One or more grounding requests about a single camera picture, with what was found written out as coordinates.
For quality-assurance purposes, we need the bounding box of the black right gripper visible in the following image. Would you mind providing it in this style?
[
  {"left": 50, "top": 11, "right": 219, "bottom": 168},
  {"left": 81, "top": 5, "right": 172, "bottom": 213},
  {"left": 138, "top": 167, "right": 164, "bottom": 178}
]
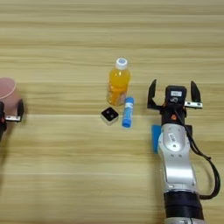
[{"left": 147, "top": 78, "right": 204, "bottom": 126}]

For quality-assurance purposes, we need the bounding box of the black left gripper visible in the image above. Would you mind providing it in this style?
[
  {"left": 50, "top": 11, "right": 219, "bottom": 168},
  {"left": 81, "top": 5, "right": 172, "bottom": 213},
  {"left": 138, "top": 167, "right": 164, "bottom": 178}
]
[{"left": 0, "top": 98, "right": 25, "bottom": 143}]

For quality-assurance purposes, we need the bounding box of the pink plastic cup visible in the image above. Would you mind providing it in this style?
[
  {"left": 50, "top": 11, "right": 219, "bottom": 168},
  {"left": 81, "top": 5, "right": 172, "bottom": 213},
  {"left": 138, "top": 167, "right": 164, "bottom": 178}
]
[{"left": 0, "top": 77, "right": 22, "bottom": 116}]

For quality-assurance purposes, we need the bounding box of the orange juice bottle white cap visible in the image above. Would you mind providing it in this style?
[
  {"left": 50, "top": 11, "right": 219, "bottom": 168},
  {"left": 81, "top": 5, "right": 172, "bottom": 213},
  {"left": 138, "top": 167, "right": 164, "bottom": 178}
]
[{"left": 106, "top": 57, "right": 131, "bottom": 107}]

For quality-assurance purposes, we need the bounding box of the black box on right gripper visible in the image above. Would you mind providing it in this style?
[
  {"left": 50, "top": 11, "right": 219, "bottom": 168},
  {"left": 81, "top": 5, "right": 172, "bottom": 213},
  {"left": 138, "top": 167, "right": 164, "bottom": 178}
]
[{"left": 164, "top": 85, "right": 188, "bottom": 105}]

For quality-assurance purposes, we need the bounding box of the blue rectangular block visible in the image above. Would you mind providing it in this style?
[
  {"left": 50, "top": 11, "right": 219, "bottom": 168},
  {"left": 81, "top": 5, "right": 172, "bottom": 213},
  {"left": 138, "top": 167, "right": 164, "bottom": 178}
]
[{"left": 150, "top": 124, "right": 163, "bottom": 155}]

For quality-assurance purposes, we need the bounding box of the blue glue stick tube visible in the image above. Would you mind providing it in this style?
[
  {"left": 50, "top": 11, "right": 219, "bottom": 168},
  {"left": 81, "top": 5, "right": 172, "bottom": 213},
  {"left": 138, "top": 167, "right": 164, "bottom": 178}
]
[{"left": 121, "top": 96, "right": 135, "bottom": 129}]

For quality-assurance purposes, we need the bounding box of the small black white cube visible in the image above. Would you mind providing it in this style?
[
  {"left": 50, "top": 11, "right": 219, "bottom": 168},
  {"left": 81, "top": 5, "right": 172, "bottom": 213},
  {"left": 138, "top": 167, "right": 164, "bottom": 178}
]
[{"left": 101, "top": 106, "right": 120, "bottom": 126}]

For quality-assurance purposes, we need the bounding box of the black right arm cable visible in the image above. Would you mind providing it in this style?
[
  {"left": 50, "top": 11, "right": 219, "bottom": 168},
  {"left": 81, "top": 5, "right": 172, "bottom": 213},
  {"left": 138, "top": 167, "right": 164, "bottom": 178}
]
[{"left": 174, "top": 107, "right": 221, "bottom": 201}]

